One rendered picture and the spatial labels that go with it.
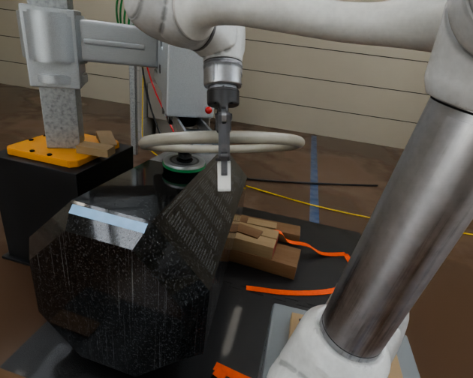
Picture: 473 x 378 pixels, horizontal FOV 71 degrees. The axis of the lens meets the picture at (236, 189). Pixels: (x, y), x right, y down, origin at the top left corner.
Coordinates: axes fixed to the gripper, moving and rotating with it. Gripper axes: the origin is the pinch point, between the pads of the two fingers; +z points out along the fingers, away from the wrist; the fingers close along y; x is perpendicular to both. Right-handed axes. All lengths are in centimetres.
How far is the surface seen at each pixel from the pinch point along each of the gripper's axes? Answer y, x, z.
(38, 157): 121, 105, -10
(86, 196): 60, 55, 9
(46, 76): 112, 95, -54
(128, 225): 47, 35, 19
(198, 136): -0.7, 5.8, -9.2
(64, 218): 55, 62, 17
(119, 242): 45, 38, 25
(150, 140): 6.9, 18.2, -9.1
